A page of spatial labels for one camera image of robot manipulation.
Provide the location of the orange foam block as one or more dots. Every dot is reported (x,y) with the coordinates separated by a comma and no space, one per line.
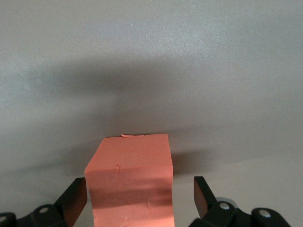
(132,179)

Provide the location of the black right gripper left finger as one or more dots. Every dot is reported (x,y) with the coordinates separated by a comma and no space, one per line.
(59,210)

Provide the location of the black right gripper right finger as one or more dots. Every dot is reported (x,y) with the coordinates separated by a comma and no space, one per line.
(225,212)

